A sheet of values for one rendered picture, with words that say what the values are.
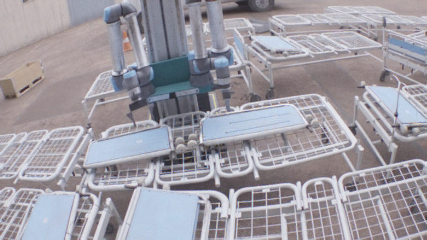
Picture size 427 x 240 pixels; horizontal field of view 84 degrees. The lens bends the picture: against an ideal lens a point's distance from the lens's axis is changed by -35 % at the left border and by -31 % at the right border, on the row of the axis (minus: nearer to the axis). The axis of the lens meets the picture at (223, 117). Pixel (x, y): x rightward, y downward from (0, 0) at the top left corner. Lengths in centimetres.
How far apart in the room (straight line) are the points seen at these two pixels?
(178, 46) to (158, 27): 26
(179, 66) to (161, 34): 33
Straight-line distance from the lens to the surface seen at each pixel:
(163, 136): 238
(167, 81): 272
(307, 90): 413
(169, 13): 265
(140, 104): 212
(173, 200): 179
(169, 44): 270
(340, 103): 384
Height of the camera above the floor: 173
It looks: 28 degrees down
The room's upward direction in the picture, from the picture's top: 8 degrees counter-clockwise
